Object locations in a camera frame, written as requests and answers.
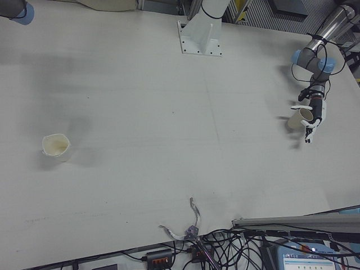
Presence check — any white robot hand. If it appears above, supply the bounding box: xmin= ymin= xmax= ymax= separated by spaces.
xmin=291 ymin=100 xmax=328 ymax=145

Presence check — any black power strip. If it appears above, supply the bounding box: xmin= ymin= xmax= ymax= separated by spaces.
xmin=145 ymin=248 xmax=174 ymax=267

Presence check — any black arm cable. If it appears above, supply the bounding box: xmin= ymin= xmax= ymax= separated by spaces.
xmin=290 ymin=10 xmax=356 ymax=95

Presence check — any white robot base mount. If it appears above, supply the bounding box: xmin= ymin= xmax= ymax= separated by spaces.
xmin=177 ymin=0 xmax=230 ymax=58

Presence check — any beige paper cup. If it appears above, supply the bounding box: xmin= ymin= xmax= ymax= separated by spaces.
xmin=286 ymin=107 xmax=314 ymax=132

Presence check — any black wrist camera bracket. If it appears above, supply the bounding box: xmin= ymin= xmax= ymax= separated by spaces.
xmin=298 ymin=87 xmax=312 ymax=102

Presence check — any black orange connector block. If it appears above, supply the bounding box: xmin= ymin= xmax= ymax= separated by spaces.
xmin=189 ymin=244 xmax=212 ymax=262

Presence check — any curved tape strip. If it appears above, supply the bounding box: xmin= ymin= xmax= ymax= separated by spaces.
xmin=189 ymin=197 xmax=202 ymax=226

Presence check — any short tape strip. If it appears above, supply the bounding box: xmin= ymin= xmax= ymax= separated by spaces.
xmin=158 ymin=224 xmax=184 ymax=241

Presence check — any purple tape knot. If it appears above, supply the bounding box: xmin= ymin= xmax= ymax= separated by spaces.
xmin=184 ymin=224 xmax=199 ymax=240

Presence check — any crumpled white paper cup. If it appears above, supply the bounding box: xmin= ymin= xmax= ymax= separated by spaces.
xmin=41 ymin=133 xmax=72 ymax=163

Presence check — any aluminium profile beam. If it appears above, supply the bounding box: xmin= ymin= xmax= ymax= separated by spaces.
xmin=231 ymin=206 xmax=360 ymax=242

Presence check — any light blue plastic bin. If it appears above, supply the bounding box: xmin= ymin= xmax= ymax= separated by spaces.
xmin=339 ymin=206 xmax=360 ymax=217

